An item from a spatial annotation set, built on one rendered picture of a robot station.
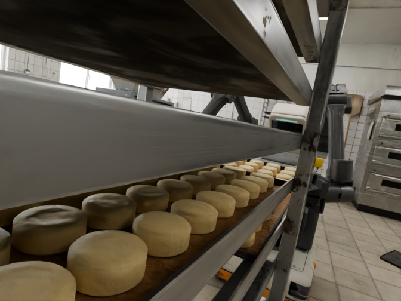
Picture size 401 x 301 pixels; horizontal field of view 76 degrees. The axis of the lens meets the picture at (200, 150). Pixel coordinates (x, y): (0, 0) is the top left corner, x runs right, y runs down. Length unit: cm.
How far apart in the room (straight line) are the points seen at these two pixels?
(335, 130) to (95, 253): 94
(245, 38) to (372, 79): 586
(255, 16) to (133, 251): 17
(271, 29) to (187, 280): 19
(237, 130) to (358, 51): 598
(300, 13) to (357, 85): 562
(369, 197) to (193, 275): 488
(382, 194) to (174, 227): 488
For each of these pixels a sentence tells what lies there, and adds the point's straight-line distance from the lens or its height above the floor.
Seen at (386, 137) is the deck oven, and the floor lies 126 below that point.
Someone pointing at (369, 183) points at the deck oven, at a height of 49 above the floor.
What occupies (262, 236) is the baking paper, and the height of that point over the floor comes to 87.
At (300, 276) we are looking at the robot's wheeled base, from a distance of 173.
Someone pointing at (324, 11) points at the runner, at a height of 131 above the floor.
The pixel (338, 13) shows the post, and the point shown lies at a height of 130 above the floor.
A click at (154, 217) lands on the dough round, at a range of 24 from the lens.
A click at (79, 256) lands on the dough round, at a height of 97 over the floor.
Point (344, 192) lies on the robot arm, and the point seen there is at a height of 93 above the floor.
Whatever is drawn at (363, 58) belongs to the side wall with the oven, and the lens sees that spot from 611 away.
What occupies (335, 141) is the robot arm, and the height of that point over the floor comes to 106.
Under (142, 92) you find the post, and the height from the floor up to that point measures 111.
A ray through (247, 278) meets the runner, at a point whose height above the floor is 88.
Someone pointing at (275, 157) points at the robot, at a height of 91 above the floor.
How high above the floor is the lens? 106
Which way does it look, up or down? 7 degrees down
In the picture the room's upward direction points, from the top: 9 degrees clockwise
